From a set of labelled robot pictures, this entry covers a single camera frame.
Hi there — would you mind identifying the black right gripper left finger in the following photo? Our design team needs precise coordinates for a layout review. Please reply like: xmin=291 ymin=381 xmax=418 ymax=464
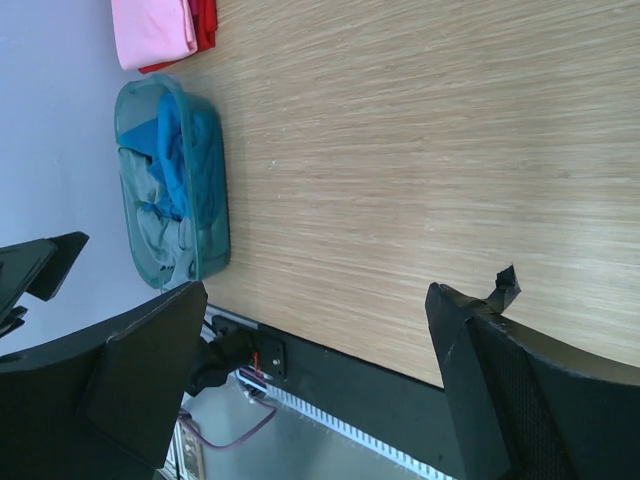
xmin=1 ymin=282 xmax=207 ymax=479

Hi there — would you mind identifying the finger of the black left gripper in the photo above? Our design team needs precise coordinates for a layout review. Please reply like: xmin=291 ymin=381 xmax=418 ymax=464
xmin=1 ymin=231 xmax=89 ymax=328

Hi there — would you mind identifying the teal mesh laundry basket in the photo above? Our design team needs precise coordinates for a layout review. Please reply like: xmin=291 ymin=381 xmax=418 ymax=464
xmin=114 ymin=74 xmax=231 ymax=291

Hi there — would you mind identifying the grey t shirt in basket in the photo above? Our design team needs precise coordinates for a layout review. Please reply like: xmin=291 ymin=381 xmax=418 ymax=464
xmin=118 ymin=147 xmax=195 ymax=290

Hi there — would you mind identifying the white slotted cable duct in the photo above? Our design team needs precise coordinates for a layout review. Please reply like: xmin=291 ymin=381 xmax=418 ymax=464
xmin=234 ymin=369 xmax=453 ymax=480

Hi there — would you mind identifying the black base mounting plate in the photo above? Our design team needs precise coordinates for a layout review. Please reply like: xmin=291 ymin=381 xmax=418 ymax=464
xmin=206 ymin=306 xmax=466 ymax=479

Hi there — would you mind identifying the pink folded t shirt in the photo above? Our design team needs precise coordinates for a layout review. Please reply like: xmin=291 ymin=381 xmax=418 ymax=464
xmin=111 ymin=0 xmax=197 ymax=71

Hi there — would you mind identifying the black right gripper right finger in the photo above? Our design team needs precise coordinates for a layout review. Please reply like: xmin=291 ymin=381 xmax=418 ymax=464
xmin=425 ymin=283 xmax=639 ymax=479

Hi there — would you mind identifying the red folded t shirt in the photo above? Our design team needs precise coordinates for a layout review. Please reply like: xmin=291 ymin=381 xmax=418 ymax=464
xmin=138 ymin=0 xmax=219 ymax=75

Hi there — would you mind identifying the blue t shirt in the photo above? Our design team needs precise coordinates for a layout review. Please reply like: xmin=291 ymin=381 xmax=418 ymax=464
xmin=119 ymin=92 xmax=224 ymax=227

